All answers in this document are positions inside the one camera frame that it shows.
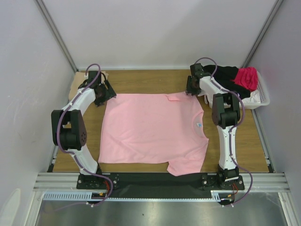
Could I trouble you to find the white plastic laundry basket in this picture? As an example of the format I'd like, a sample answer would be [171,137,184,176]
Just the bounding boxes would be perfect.
[250,72,270,110]

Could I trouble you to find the pink t shirt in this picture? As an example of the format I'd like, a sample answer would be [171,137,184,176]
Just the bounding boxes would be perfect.
[98,92,209,176]

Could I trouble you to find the folded beige t shirt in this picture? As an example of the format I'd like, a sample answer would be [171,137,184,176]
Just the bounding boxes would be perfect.
[68,71,109,101]

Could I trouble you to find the aluminium frame rail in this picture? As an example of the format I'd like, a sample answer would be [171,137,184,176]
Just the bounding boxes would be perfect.
[33,172,290,192]

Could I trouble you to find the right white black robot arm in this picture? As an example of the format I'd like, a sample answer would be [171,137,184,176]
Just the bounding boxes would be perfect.
[186,63,245,190]

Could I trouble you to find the crimson red t shirt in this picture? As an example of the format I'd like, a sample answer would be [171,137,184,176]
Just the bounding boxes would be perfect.
[233,67,258,92]

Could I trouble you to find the black t shirt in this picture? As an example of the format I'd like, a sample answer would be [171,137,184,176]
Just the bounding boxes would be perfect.
[214,66,251,99]

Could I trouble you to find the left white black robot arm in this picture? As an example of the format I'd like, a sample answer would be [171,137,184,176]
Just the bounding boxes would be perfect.
[51,71,116,190]

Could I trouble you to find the grey slotted cable duct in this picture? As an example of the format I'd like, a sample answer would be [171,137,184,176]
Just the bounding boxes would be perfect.
[43,191,232,202]

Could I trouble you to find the white t shirt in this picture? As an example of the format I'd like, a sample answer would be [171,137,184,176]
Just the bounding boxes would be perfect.
[199,90,261,109]

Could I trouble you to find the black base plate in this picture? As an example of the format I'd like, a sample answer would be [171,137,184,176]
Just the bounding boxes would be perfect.
[76,172,245,199]

